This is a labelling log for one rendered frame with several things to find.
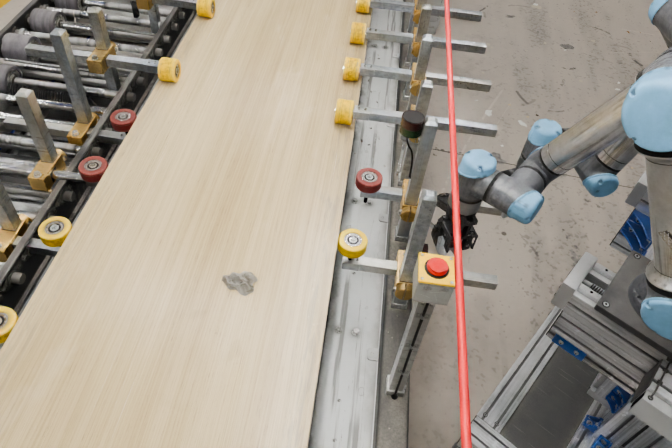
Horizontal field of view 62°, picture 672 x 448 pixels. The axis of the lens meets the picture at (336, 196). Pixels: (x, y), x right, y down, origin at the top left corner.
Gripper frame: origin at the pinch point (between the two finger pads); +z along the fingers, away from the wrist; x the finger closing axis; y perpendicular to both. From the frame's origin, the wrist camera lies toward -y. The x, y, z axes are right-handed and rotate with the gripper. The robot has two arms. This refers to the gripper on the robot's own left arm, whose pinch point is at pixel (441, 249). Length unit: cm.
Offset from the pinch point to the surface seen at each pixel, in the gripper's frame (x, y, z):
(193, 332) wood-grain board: -65, 12, 2
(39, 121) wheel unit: -102, -56, -10
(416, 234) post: -10.2, 2.3, -11.3
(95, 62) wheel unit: -90, -92, -5
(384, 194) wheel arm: -6.8, -27.6, 6.3
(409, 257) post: -10.3, 2.2, -1.9
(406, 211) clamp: -2.8, -18.9, 5.1
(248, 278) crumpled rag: -51, 0, 1
